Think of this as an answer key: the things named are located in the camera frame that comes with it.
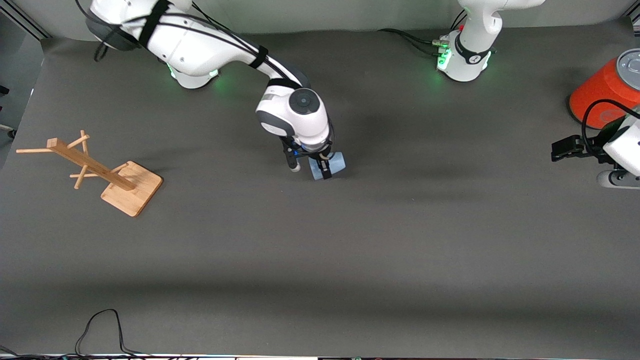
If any black right arm cable harness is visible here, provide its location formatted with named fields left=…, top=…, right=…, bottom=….
left=75, top=0, right=306, bottom=92

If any thin black looped cable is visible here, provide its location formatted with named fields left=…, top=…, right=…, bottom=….
left=75, top=309, right=151, bottom=359

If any light blue cup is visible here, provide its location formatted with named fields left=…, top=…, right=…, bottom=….
left=308, top=151, right=347, bottom=181

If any orange cylinder with grey lid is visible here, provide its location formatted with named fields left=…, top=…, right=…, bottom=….
left=569, top=48, right=640, bottom=131

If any black left arm base cable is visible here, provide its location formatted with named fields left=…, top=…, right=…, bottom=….
left=378, top=9, right=468, bottom=57

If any black arm cable harness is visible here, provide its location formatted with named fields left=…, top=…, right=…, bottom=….
left=75, top=0, right=306, bottom=92
left=579, top=98, right=640, bottom=157

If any wooden cup stand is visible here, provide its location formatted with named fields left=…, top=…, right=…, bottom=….
left=16, top=130, right=164, bottom=217

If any black left arm cable harness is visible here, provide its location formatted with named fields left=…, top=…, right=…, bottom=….
left=579, top=98, right=640, bottom=157

